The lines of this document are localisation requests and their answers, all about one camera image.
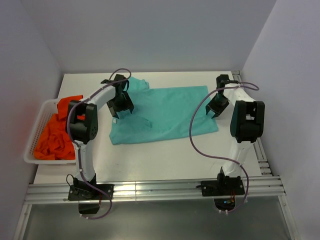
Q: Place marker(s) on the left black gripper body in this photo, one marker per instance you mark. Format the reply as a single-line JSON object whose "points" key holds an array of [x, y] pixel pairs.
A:
{"points": [[120, 103]]}

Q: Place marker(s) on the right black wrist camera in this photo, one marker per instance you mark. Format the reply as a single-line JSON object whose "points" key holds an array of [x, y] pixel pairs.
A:
{"points": [[223, 79]]}

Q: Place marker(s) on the white plastic basket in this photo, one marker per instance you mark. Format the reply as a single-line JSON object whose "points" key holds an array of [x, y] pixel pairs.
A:
{"points": [[47, 109]]}

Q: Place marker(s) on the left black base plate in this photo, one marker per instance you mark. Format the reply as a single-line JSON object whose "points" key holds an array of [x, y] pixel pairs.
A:
{"points": [[83, 192]]}

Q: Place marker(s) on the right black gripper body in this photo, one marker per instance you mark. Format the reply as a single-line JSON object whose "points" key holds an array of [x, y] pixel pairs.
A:
{"points": [[219, 104]]}

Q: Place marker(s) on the teal t-shirt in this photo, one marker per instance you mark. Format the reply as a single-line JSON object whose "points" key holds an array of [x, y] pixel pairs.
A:
{"points": [[161, 114]]}

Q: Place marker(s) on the orange t-shirt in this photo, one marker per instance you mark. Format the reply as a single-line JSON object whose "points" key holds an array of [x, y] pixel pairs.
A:
{"points": [[54, 143]]}

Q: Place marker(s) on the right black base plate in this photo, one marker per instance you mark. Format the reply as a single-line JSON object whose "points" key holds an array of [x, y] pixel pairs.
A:
{"points": [[214, 188]]}

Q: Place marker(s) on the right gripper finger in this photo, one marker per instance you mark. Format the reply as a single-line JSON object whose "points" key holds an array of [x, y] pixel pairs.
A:
{"points": [[208, 108], [216, 113]]}

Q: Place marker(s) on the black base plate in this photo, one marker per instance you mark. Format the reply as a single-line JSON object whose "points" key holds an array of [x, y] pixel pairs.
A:
{"points": [[214, 188], [83, 192]]}

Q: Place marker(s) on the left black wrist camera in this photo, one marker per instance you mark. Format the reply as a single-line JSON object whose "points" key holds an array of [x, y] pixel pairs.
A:
{"points": [[117, 80]]}

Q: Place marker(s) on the aluminium rail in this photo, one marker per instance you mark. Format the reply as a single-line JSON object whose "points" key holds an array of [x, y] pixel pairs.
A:
{"points": [[160, 190], [262, 155]]}

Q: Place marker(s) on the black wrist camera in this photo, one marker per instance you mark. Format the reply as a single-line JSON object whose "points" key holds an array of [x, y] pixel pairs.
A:
{"points": [[117, 80], [223, 79]]}

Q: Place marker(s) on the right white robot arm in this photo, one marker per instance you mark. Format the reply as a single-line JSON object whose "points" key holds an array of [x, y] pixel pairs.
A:
{"points": [[246, 124]]}

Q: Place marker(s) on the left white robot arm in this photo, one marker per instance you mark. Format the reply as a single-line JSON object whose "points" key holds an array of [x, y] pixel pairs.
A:
{"points": [[82, 125]]}

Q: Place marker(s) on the right side aluminium rail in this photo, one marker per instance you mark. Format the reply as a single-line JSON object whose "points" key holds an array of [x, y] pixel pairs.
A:
{"points": [[262, 155]]}

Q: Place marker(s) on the front aluminium rail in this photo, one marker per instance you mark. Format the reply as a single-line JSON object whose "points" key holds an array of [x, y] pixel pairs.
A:
{"points": [[160, 190]]}

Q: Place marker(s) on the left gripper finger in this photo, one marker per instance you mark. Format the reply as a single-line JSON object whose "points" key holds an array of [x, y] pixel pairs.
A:
{"points": [[129, 103], [113, 108]]}

